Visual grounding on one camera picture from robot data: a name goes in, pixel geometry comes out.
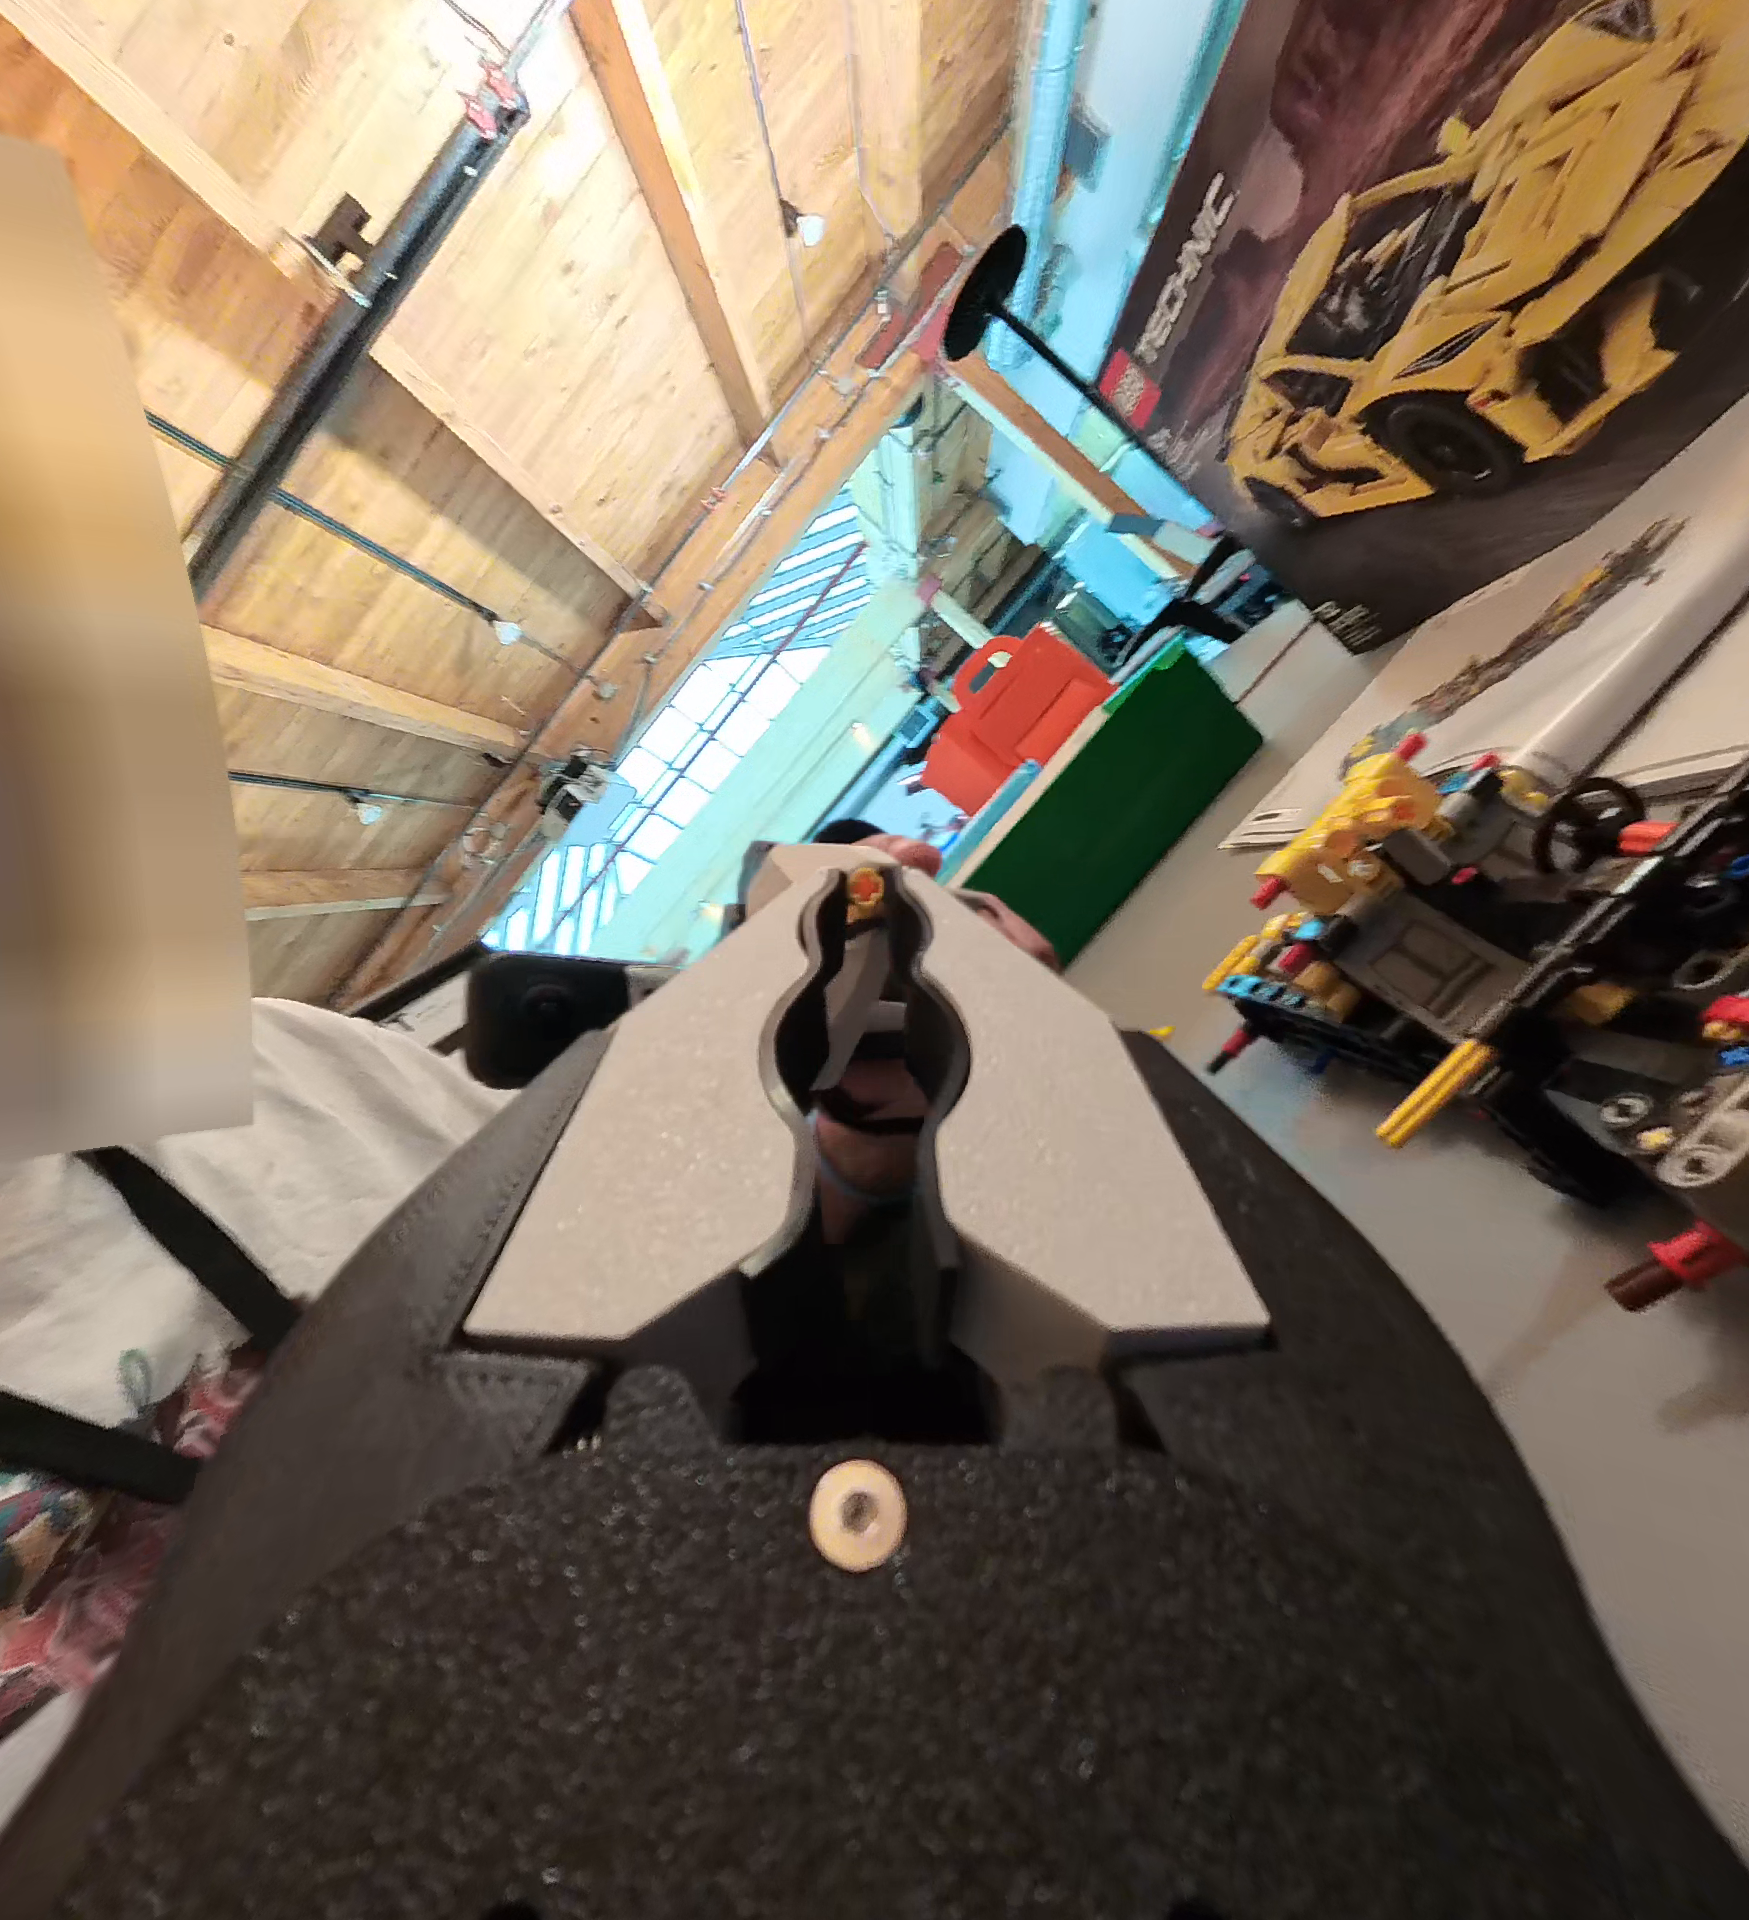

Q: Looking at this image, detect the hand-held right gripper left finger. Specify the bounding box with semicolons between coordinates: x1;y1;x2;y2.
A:
461;867;852;1405

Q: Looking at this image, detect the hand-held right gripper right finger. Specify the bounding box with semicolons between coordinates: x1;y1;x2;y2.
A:
875;867;1275;1375

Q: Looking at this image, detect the lego car chassis model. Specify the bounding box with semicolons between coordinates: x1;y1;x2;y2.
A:
1202;702;1749;1248

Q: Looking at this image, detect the open lego instruction booklet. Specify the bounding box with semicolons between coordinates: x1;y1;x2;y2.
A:
1219;323;1749;854

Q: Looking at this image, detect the lego set box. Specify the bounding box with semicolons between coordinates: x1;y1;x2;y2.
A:
1099;0;1749;656

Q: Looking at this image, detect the person's left hand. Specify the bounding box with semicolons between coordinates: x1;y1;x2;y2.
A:
870;835;1068;978

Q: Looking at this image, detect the paned window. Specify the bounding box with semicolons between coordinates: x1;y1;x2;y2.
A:
481;496;876;962

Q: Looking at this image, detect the orange felt bag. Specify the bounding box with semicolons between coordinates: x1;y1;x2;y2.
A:
917;626;1118;819

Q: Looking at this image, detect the green plastic bin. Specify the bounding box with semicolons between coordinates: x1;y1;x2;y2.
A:
950;636;1266;935

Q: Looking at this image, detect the black chest harness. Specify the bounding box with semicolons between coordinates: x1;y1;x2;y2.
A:
0;1146;302;1506

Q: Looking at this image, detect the black round-base stand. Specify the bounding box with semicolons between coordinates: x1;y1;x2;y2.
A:
941;225;1236;459

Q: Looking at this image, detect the black ceiling pipe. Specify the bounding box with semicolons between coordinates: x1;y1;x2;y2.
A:
184;83;534;595

